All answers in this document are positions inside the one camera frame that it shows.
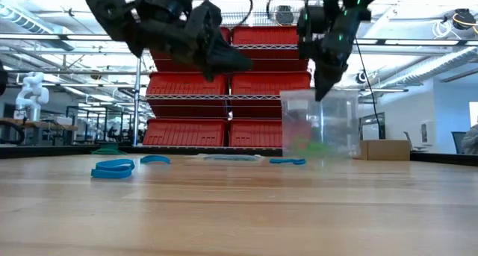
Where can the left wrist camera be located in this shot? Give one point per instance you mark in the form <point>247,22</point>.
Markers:
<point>168,2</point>

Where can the wide blue rubber band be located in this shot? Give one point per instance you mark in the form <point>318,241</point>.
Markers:
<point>112,170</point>

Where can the white wall box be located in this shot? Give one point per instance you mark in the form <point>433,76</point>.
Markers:
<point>425,133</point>

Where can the black aluminium table frame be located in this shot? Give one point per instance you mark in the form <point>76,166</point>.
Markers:
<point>440,158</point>

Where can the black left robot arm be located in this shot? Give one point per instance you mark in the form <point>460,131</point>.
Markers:
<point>112,13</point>

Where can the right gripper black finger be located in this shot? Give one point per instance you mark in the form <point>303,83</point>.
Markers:
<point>326,78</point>

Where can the green band far left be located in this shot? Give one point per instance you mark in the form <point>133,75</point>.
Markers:
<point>108,150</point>

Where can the dark office chair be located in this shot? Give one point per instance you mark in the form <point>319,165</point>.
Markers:
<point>456,142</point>

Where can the clear plastic zip bag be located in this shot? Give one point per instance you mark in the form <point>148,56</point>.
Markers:
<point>231,155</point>
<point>336,121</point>

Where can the person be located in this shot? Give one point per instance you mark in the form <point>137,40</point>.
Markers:
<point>470,140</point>

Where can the black ceiling device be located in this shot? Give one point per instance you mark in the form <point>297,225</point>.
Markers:
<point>463,19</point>

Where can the wooden workbench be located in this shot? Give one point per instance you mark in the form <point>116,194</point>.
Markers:
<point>37,125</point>

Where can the round ceiling camera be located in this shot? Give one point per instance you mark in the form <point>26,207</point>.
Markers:
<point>360,78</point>

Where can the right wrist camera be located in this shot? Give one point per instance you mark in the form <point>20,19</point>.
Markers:
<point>310,28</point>

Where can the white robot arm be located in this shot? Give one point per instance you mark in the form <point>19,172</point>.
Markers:
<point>31,95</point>

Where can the brown cardboard box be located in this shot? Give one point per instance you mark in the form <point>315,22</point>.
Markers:
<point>384,150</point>

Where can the grey round fixture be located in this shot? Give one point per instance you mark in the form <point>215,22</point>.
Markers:
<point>284,15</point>

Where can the grey office chair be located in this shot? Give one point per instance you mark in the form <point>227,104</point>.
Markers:
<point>411,142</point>

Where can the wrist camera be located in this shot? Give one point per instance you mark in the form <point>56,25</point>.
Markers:
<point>310,28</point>
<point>168,2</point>

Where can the silver ventilation duct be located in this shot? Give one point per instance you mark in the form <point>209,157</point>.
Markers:
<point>63,43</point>

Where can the white ventilation duct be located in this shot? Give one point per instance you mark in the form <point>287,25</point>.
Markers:
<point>429,67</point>

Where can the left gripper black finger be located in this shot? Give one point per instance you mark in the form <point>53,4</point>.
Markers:
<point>228,62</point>

